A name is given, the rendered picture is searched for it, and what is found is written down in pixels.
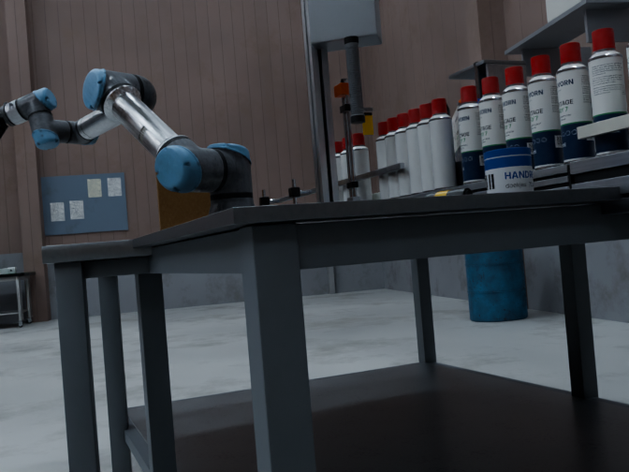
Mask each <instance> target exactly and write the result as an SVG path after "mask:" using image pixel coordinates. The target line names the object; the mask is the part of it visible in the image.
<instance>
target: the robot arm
mask: <svg viewBox="0 0 629 472"><path fill-rule="evenodd" d="M82 97H83V102H84V105H85V106H86V108H88V109H89V110H93V112H92V113H90V114H88V115H86V116H84V117H83V118H81V119H79V120H78V121H76V122H73V121H61V120H53V117H52V114H51V111H53V109H55V108H56V107H57V101H56V98H55V96H54V94H53V93H52V91H51V90H49V89H48V88H41V89H39V90H36V91H33V92H32V93H30V94H28V95H26V96H22V97H20V98H18V99H16V100H13V101H11V102H9V103H7V102H5V103H4V106H2V107H1V108H0V140H1V138H2V137H3V135H4V133H5V132H6V130H7V128H8V125H10V126H15V125H20V124H22V123H24V122H26V121H28V120H29V124H30V127H31V131H32V137H33V139H34V141H35V144H36V147H37V148H38V149H41V150H48V149H53V148H55V147H57V146H58V145H59V143H71V144H81V145H88V144H91V145H92V144H95V143H96V141H97V140H98V136H99V135H101V134H103V133H105V132H107V131H109V130H111V129H113V128H114V127H116V126H118V125H123V126H124V127H125V128H126V129H127V130H128V131H129V132H130V133H131V134H132V135H133V136H134V137H135V138H136V139H137V140H138V141H139V142H140V143H141V144H142V145H143V146H144V147H145V148H146V149H147V150H148V151H149V152H150V153H151V154H152V155H153V156H154V157H155V164H154V168H155V172H157V175H156V177H157V179H158V181H159V183H160V184H161V185H162V186H164V187H165V188H166V189H167V190H169V191H172V192H178V193H189V192H198V193H210V197H211V207H210V210H209V215H210V214H215V213H218V212H221V211H224V210H227V209H230V208H233V207H247V206H255V204H254V198H253V186H252V173H251V165H252V163H251V160H250V154H249V151H248V150H247V149H246V148H245V147H244V146H241V145H239V144H234V143H215V144H211V145H209V146H208V147H207V148H200V147H198V146H197V145H196V144H195V143H194V142H193V141H191V140H190V139H189V138H188V137H186V136H183V135H179V136H178V135H177V134H176V133H175V132H174V131H173V130H172V129H171V128H170V127H169V126H168V125H166V124H165V123H164V122H163V121H162V120H161V119H160V118H159V117H158V116H157V115H156V114H155V113H154V112H153V109H154V106H155V104H156V99H157V97H156V91H155V89H154V86H153V85H152V83H151V82H150V81H148V80H147V79H146V78H144V77H142V76H140V75H135V74H128V73H123V72H117V71H110V70H105V69H93V70H91V71H90V72H89V73H88V74H87V76H86V78H85V81H84V84H83V89H82ZM6 124H8V125H6Z"/></svg>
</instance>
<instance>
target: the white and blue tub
mask: <svg viewBox="0 0 629 472"><path fill-rule="evenodd" d="M484 164H485V174H486V184H487V194H489V193H505V192H522V191H534V179H533V167H532V156H531V148H529V147H513V148H504V149H497V150H492V151H488V152H486V153H484Z"/></svg>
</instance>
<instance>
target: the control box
mask: <svg viewBox="0 0 629 472"><path fill-rule="evenodd" d="M307 3H308V14H309V26H310V38H311V44H312V45H313V46H314V48H315V49H318V50H321V49H323V50H327V51H328V52H335V51H341V50H345V48H346V47H345V45H344V38H345V37H350V36H357V37H358V47H359V48H360V47H367V46H373V45H380V44H382V32H381V21H380V9H379V0H307Z"/></svg>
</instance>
